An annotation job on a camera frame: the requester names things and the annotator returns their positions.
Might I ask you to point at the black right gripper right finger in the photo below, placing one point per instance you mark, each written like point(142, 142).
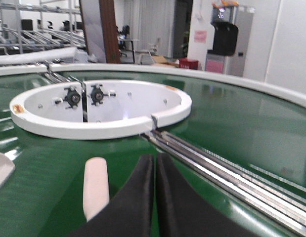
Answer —
point(182, 212)

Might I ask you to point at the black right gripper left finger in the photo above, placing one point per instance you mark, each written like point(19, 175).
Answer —
point(129, 212)

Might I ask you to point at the pink hand brush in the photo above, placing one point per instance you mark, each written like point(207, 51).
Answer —
point(96, 187)

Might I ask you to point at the pink plastic dustpan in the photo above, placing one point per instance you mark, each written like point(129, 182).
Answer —
point(6, 169)

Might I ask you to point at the right black bearing block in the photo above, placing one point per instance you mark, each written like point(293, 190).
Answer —
point(97, 95)

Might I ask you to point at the black bearing block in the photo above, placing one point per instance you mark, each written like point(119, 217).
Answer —
point(97, 95)
point(72, 98)

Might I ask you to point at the left black bearing block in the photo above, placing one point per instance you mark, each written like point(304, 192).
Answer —
point(72, 98)

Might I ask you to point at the red box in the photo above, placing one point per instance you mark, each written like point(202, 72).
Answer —
point(186, 63)

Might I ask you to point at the brown wooden pillar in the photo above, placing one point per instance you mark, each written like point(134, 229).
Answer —
point(109, 30)

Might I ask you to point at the pink paper notice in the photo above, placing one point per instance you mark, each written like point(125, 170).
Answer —
point(200, 36)

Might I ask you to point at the green potted plant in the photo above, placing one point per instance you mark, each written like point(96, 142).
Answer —
point(185, 43)

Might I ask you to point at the black water dispenser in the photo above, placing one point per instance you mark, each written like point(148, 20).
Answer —
point(232, 24)

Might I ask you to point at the metal roller rack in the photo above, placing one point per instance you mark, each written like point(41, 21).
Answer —
point(37, 25)

